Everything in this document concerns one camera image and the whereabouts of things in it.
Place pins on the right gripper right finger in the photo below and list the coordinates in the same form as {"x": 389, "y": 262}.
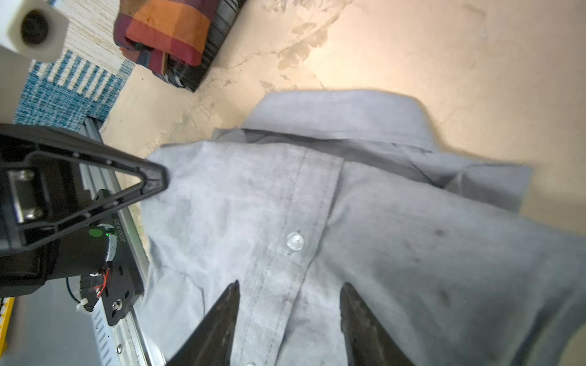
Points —
{"x": 367, "y": 341}

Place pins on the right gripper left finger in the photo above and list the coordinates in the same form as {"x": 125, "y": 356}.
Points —
{"x": 212, "y": 341}

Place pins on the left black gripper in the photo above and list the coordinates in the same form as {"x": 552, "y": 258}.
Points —
{"x": 43, "y": 202}

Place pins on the grey long sleeve shirt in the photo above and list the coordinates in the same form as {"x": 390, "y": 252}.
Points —
{"x": 319, "y": 189}

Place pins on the folded plaid flannel shirt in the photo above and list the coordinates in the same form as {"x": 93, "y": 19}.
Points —
{"x": 149, "y": 33}

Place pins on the dark checked folded shirt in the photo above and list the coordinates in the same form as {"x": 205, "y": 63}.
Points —
{"x": 184, "y": 76}

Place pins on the aluminium front rail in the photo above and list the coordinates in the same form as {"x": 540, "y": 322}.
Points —
{"x": 125, "y": 343}

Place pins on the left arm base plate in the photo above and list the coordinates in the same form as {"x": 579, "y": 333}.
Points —
{"x": 114, "y": 291}

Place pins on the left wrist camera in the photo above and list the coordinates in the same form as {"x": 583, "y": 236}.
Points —
{"x": 30, "y": 31}

